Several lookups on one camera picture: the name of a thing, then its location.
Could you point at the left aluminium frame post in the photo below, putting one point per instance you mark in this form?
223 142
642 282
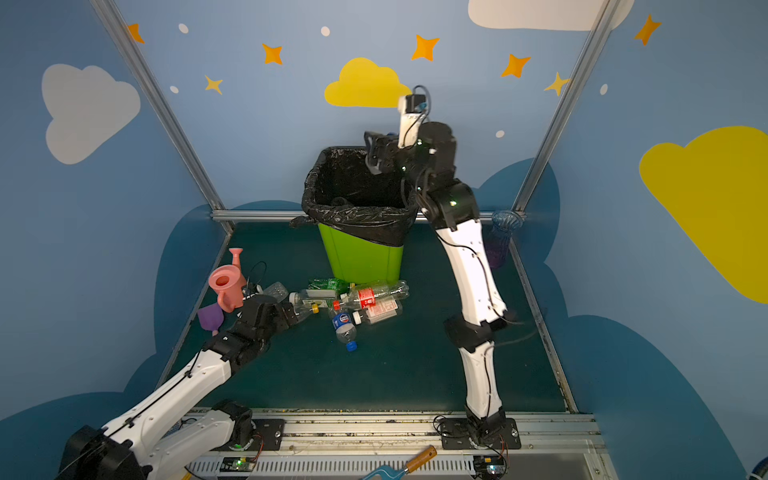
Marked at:
113 22

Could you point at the aluminium frame post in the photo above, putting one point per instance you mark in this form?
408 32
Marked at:
583 68
113 22

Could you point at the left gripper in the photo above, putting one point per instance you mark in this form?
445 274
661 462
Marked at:
279 312

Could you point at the green plastic bin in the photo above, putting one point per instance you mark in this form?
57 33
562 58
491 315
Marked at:
359 261

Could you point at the clear bottle red cola label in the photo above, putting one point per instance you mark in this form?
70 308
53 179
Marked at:
368 295

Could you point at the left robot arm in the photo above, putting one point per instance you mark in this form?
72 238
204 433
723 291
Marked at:
142 443

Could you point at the pink watering can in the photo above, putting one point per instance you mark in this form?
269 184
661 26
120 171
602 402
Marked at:
228 282

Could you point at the right aluminium frame post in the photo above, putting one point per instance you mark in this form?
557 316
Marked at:
583 68

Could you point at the crushed green bottle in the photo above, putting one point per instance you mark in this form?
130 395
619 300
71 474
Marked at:
338 286

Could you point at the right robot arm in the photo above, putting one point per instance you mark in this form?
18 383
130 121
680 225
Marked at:
455 217

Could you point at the black bin liner bag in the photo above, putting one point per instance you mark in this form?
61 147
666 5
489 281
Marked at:
340 192

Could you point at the purple ribbed glass vase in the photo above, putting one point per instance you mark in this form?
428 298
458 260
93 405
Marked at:
497 240

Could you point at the aluminium back frame rail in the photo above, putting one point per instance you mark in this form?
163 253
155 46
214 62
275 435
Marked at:
239 216

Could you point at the clear bottle white cap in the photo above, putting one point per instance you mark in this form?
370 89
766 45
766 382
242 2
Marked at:
277 291

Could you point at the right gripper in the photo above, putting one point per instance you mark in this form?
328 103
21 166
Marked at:
381 149

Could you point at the pink label crushed bottle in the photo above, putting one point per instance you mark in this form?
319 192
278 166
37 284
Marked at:
383 310

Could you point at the Pepsi bottle blue label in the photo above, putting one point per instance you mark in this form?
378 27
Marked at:
345 330

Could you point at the clear bottle white green label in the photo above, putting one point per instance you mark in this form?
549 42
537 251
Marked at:
313 296

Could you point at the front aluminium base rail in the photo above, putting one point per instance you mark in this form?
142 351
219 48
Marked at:
326 444

